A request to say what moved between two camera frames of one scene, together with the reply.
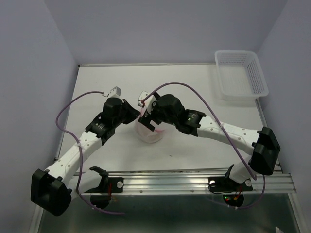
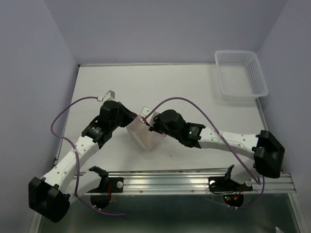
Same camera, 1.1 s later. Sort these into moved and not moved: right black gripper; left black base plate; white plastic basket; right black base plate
Moved: right black gripper
Not moved: left black base plate; white plastic basket; right black base plate
